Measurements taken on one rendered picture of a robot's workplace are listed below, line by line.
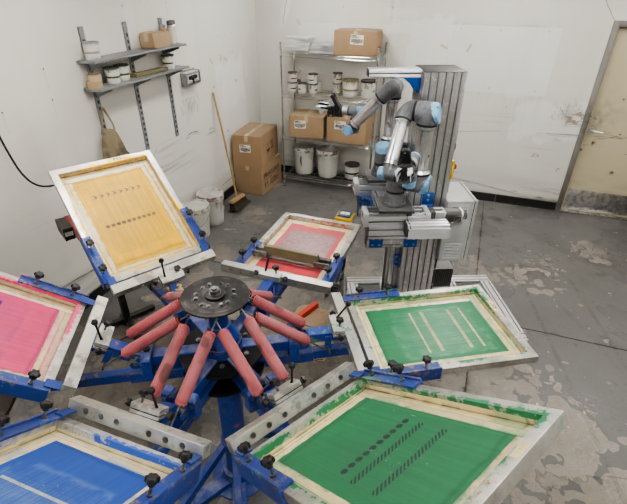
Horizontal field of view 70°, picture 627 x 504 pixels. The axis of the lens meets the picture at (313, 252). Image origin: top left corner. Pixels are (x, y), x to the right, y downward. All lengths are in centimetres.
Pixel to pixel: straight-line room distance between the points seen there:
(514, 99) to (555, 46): 64
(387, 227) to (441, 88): 88
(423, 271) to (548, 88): 321
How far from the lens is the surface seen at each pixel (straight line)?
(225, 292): 199
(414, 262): 334
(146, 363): 216
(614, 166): 639
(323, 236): 311
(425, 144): 271
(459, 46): 589
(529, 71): 592
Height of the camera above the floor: 248
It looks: 31 degrees down
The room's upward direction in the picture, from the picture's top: straight up
